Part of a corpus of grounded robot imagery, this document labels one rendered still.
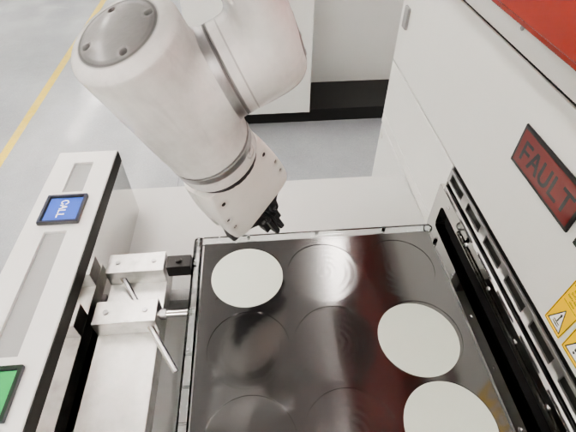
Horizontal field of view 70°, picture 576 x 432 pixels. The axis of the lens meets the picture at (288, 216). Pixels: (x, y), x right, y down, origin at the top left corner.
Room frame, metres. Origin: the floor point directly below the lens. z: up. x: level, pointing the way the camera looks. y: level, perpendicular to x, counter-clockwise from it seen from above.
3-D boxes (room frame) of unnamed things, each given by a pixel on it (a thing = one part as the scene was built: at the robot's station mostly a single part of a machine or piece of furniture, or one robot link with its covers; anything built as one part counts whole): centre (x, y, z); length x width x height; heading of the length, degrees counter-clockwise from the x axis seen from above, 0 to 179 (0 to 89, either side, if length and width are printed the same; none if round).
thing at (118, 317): (0.29, 0.21, 0.89); 0.08 x 0.03 x 0.03; 95
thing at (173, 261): (0.37, 0.16, 0.90); 0.04 x 0.02 x 0.03; 95
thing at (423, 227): (0.43, -0.04, 0.90); 0.37 x 0.01 x 0.01; 95
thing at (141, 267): (0.37, 0.22, 0.89); 0.08 x 0.03 x 0.03; 95
